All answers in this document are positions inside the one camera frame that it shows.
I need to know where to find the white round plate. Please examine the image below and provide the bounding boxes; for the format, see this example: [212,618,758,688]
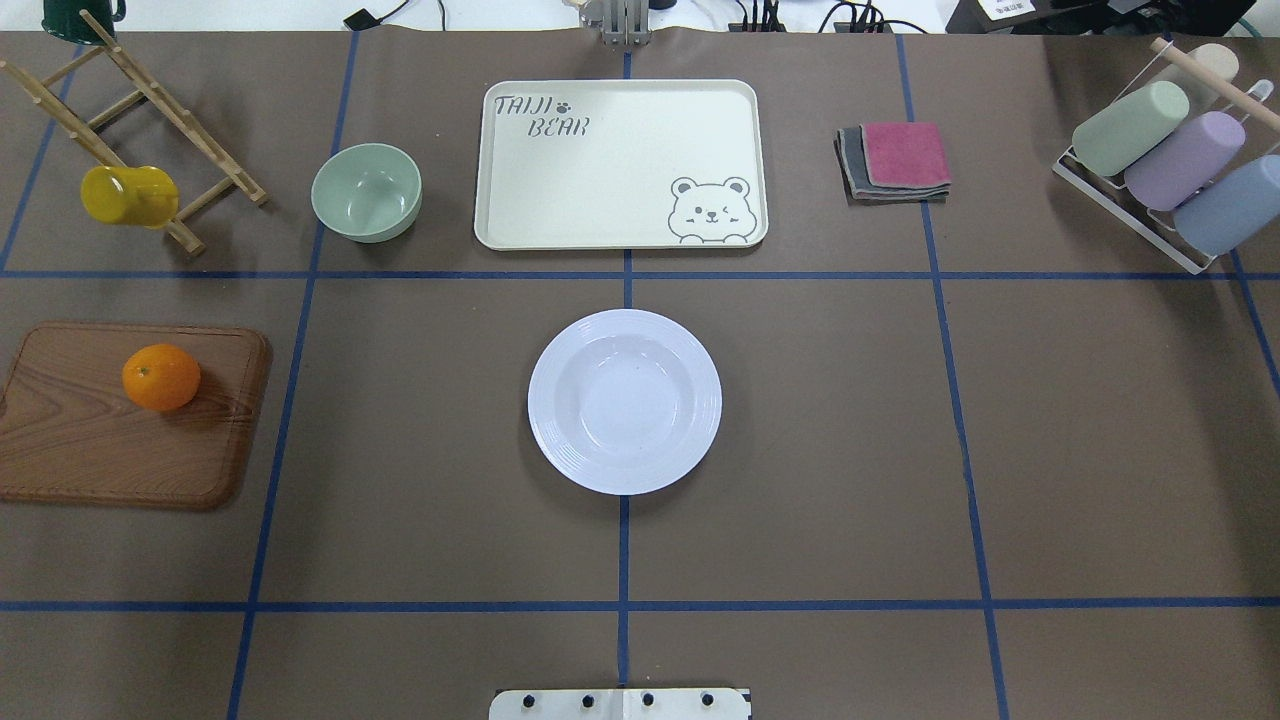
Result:
[527,309,724,496]

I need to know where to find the orange fruit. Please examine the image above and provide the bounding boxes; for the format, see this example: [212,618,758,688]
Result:
[122,343,202,413]

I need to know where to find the cream bear tray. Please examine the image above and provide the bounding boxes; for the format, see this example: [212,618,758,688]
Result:
[474,79,769,251]

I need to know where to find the grey cloth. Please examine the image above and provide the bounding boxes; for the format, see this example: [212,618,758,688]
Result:
[836,124,952,202]

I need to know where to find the green bowl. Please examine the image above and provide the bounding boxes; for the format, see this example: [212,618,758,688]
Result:
[310,143,422,243]

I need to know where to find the pink cloth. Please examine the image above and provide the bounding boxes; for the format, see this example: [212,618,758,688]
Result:
[861,122,952,190]

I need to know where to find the wooden drying rack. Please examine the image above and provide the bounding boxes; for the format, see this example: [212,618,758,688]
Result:
[3,23,269,258]

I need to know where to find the yellow mug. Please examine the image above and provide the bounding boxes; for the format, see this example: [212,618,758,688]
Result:
[79,165,180,229]

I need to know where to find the green cup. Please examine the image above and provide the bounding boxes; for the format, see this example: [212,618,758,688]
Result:
[1071,81,1190,177]

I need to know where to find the purple cup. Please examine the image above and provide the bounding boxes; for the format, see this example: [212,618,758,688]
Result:
[1124,111,1247,211]

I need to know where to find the blue cup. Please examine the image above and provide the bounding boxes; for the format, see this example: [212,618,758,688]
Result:
[1174,154,1279,256]

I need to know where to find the wooden rack dowel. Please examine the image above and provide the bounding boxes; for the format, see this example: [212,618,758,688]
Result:
[1149,38,1279,132]

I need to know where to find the beige cup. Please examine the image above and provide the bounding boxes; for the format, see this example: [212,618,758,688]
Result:
[1188,44,1240,83]

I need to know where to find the dark green mug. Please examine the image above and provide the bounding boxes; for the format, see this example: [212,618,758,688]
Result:
[41,0,127,46]

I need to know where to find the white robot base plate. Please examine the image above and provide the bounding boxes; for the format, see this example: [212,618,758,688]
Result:
[488,687,753,719]

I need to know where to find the white wire cup rack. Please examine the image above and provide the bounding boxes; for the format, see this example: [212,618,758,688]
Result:
[1052,38,1276,275]

